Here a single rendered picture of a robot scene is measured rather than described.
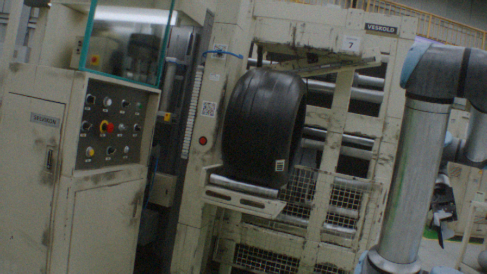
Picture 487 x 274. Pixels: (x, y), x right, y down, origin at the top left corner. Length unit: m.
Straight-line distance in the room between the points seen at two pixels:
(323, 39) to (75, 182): 1.40
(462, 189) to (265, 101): 4.80
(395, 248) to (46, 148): 1.18
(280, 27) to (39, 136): 1.33
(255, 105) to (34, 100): 0.87
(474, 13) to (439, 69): 13.95
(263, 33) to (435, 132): 1.37
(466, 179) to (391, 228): 5.06
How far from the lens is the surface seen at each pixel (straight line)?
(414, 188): 0.95
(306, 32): 2.05
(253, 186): 1.69
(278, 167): 1.58
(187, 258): 1.97
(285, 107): 1.55
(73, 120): 1.35
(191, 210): 1.90
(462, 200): 6.07
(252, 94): 1.59
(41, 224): 1.49
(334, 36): 2.04
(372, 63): 2.15
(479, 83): 0.88
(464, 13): 14.54
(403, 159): 0.94
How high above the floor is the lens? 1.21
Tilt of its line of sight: 3 degrees down
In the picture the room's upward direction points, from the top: 11 degrees clockwise
